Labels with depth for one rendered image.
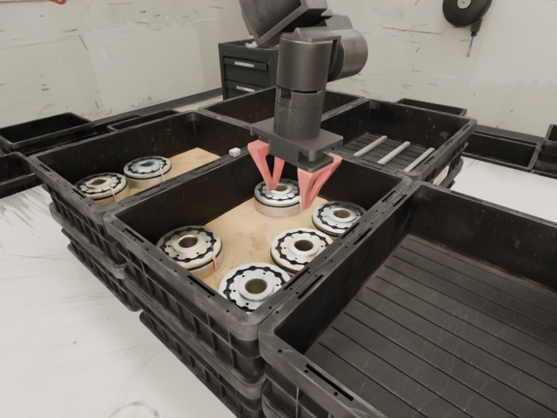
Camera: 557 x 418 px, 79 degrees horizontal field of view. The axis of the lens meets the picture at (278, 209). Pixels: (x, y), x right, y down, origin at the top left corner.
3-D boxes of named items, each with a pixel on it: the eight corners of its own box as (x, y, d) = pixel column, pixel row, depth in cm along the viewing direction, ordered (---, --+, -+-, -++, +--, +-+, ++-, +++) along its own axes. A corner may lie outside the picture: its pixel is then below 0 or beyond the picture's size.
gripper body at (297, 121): (281, 127, 48) (286, 71, 43) (342, 151, 42) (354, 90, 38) (248, 138, 43) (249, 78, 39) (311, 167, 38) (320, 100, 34)
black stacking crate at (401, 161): (401, 233, 64) (414, 180, 57) (281, 184, 80) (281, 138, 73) (463, 163, 89) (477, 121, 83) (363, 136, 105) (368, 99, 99)
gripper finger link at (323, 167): (294, 185, 51) (302, 125, 45) (334, 205, 47) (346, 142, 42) (263, 201, 46) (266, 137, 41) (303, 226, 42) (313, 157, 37)
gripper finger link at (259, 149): (277, 177, 52) (281, 117, 47) (313, 195, 49) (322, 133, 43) (244, 191, 48) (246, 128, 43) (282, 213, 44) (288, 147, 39)
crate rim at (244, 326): (249, 348, 33) (249, 332, 31) (102, 228, 49) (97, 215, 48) (413, 190, 58) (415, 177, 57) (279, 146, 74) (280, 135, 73)
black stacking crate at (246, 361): (254, 397, 38) (249, 334, 32) (121, 276, 54) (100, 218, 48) (400, 235, 63) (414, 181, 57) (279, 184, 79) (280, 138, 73)
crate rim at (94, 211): (102, 228, 49) (97, 215, 48) (28, 168, 65) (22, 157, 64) (279, 146, 74) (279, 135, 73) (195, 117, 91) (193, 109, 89)
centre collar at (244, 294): (259, 308, 42) (259, 305, 42) (230, 292, 45) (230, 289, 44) (281, 284, 46) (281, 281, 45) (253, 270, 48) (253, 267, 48)
